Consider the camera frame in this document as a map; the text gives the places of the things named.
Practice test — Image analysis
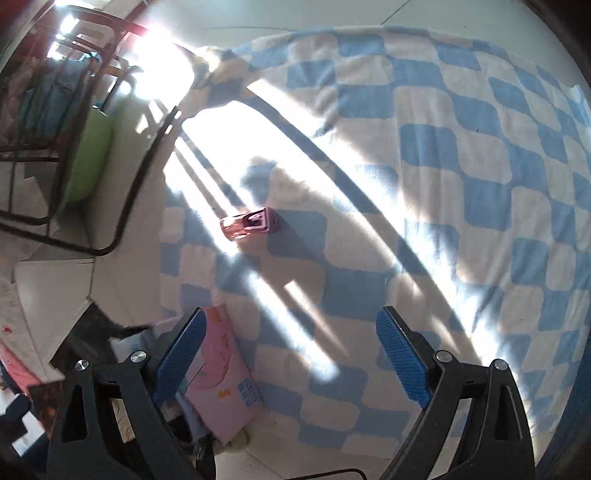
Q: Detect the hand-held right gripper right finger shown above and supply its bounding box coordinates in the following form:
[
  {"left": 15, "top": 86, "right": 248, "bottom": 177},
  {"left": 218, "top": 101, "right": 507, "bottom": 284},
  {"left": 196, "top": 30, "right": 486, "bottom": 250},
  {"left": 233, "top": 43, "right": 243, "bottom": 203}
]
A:
[{"left": 375, "top": 305, "right": 536, "bottom": 480}]

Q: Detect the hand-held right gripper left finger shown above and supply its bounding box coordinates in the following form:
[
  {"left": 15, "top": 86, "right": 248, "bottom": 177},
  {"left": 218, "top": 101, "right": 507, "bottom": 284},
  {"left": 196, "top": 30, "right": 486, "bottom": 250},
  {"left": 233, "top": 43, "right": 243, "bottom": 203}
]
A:
[{"left": 46, "top": 307, "right": 218, "bottom": 480}]

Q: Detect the pink cardboard box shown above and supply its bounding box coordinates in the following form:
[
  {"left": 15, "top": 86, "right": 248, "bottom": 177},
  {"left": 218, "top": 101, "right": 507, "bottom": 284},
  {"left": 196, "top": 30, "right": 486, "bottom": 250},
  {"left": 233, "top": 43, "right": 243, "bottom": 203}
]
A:
[{"left": 108, "top": 305, "right": 264, "bottom": 446}]

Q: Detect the blue white checkered blanket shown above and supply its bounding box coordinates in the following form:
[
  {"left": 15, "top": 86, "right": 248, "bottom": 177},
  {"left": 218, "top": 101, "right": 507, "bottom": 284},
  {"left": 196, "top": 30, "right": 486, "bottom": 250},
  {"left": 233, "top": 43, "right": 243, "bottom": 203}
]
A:
[{"left": 157, "top": 23, "right": 591, "bottom": 462}]

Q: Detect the black metal rack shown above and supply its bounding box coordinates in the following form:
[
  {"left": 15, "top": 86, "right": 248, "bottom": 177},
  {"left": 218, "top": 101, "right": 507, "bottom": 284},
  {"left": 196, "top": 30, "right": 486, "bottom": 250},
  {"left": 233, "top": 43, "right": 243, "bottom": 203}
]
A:
[{"left": 0, "top": 4, "right": 183, "bottom": 257}]

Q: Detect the green cushion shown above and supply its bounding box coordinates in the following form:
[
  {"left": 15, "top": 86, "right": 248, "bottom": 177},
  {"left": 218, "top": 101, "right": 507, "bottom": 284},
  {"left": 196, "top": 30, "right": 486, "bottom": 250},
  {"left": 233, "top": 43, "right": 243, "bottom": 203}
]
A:
[{"left": 62, "top": 108, "right": 115, "bottom": 204}]

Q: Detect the teal garment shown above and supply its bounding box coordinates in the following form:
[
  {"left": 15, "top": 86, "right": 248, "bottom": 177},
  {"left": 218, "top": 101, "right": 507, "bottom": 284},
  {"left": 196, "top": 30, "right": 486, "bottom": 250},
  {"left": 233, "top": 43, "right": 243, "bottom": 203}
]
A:
[{"left": 18, "top": 60, "right": 100, "bottom": 139}]

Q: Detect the black cable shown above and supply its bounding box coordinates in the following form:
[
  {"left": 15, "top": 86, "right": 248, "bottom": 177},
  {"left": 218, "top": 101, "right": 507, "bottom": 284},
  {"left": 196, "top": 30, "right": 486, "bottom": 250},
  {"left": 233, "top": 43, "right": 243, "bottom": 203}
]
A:
[{"left": 277, "top": 468, "right": 368, "bottom": 480}]

